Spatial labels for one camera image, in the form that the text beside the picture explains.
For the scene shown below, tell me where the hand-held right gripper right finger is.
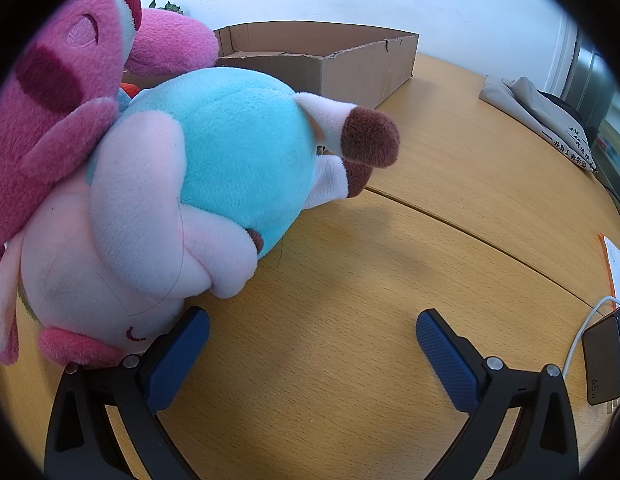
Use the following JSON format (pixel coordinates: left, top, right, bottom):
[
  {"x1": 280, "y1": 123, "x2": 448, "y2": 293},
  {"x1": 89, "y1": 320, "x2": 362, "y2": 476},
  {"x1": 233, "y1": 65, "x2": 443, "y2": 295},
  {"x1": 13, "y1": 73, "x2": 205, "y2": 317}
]
[{"x1": 416, "y1": 308, "x2": 580, "y2": 480}]

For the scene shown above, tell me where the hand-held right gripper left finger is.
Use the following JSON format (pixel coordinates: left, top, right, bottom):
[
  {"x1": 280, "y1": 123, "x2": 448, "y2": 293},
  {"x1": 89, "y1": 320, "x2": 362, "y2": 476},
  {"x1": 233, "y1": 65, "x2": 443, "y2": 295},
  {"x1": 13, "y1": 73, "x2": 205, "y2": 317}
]
[{"x1": 44, "y1": 306, "x2": 211, "y2": 480}]

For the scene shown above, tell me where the teal and pink plush toy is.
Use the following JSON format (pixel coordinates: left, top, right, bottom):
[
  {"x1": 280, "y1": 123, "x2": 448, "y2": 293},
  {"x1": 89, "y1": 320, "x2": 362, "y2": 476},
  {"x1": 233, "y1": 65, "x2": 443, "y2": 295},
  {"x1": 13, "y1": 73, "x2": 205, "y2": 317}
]
[{"x1": 0, "y1": 67, "x2": 401, "y2": 368}]

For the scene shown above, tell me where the cardboard box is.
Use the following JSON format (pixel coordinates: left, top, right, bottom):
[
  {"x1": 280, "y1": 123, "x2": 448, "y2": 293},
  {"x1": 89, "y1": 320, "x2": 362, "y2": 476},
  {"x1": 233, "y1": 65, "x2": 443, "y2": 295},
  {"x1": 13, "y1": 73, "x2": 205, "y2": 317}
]
[{"x1": 122, "y1": 21, "x2": 419, "y2": 110}]

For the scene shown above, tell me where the magenta plush toy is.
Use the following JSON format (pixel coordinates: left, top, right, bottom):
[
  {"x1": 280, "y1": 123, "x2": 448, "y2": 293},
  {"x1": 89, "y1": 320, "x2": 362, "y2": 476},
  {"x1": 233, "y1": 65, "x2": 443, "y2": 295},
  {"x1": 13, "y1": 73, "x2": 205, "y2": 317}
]
[{"x1": 0, "y1": 0, "x2": 221, "y2": 281}]

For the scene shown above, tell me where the black power adapter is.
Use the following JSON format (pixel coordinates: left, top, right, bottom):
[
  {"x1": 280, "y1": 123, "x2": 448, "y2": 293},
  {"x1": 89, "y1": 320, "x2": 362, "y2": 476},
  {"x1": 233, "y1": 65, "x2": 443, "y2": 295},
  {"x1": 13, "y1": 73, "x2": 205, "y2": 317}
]
[{"x1": 581, "y1": 304, "x2": 620, "y2": 407}]

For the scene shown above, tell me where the orange-edged white paper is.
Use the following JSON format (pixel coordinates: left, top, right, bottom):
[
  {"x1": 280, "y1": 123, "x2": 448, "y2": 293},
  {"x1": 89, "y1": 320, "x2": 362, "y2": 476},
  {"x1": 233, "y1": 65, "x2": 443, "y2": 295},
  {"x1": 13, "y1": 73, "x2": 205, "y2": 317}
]
[{"x1": 597, "y1": 233, "x2": 620, "y2": 306}]

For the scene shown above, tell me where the grey cloth bag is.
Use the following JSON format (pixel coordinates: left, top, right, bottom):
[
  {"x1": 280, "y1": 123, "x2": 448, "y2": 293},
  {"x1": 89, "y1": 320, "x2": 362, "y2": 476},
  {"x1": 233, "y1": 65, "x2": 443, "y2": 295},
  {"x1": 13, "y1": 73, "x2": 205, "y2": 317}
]
[{"x1": 479, "y1": 76, "x2": 598, "y2": 173}]

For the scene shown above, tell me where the white charging cable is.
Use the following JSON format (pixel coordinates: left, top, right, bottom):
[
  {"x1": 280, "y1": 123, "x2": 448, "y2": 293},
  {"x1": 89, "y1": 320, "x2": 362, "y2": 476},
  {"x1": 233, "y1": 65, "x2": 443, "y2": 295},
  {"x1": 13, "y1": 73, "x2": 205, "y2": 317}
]
[{"x1": 562, "y1": 296, "x2": 620, "y2": 378}]

